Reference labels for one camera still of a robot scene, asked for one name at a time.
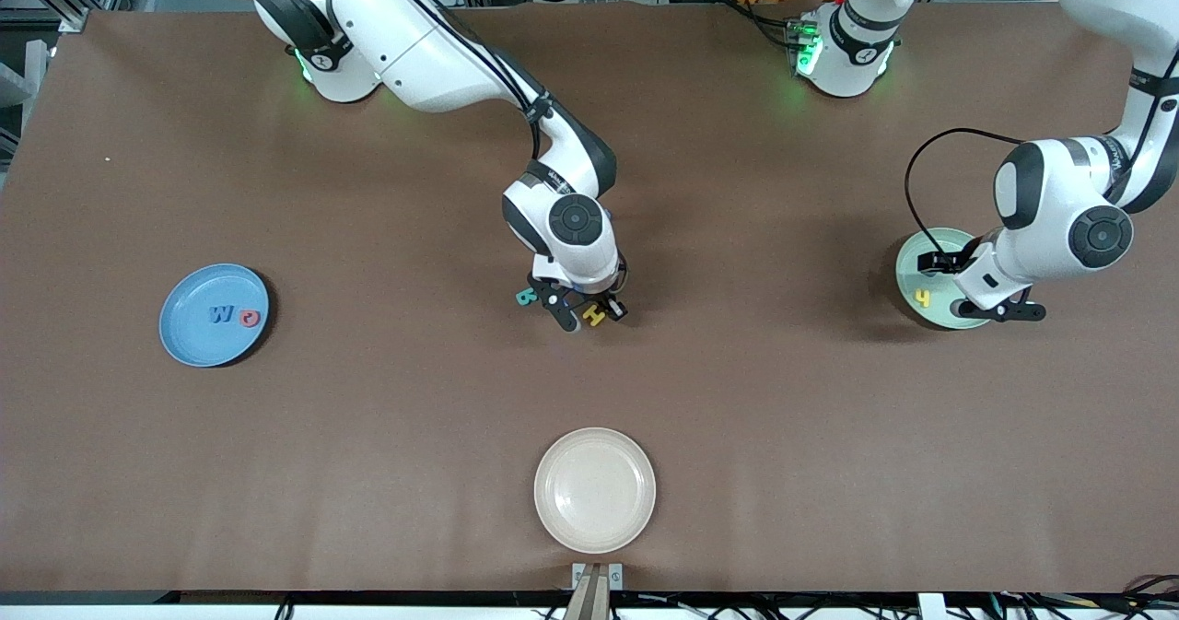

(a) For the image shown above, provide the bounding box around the green plate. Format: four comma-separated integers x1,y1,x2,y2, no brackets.
895,227,992,331

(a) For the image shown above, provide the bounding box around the beige plate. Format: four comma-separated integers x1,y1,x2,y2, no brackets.
533,427,658,555

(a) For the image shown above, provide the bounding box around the blue plate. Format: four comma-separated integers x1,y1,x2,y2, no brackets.
158,263,271,368

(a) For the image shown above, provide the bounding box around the brown table mat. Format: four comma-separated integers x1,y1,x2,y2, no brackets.
0,1,1179,595

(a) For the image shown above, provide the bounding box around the metal table bracket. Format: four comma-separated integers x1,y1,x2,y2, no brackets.
571,562,624,593

